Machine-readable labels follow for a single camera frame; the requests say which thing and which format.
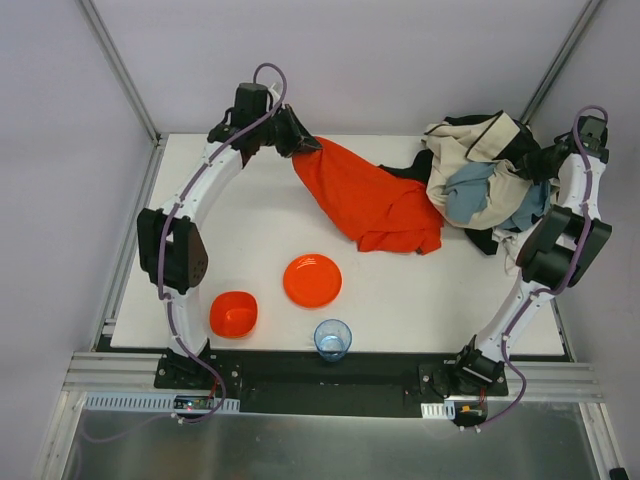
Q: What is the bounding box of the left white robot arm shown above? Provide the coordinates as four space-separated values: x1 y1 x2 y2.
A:
136 83 322 358

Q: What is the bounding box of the orange plate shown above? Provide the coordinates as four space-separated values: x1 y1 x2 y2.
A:
283 253 342 309

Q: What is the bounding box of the black cloth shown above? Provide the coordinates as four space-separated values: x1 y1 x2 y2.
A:
379 149 434 185

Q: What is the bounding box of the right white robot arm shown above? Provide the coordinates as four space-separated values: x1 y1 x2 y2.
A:
446 106 612 395

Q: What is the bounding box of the left aluminium corner post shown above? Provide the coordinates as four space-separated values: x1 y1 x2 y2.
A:
75 0 161 145

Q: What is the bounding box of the aluminium corner post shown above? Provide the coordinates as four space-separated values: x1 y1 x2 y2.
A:
75 0 161 145
519 0 607 125

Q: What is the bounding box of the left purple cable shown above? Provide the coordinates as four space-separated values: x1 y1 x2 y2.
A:
79 63 289 444

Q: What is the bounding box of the light blue cloth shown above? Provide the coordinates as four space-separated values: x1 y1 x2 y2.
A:
443 161 559 232

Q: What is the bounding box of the aluminium frame rail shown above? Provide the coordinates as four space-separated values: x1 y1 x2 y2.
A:
64 351 166 392

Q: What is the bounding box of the purple cable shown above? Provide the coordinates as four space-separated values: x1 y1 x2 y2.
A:
422 104 610 439
79 63 289 444

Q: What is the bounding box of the orange cloth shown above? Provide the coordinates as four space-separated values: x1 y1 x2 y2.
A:
292 138 444 255

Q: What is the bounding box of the orange bowl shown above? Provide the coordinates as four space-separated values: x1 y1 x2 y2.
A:
209 291 258 339

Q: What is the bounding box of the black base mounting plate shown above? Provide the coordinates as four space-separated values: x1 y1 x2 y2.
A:
154 349 508 418

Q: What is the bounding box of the blue transparent cup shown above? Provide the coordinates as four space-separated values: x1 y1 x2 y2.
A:
313 319 353 362

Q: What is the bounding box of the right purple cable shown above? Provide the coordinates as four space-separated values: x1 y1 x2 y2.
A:
422 104 610 439

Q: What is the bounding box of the right aluminium corner post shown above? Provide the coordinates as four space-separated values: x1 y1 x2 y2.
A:
519 0 607 125

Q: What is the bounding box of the black and cream mesh jacket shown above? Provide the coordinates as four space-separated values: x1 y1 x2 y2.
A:
422 111 540 228

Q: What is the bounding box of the white cloth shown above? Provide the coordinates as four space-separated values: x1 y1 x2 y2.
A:
492 228 533 276

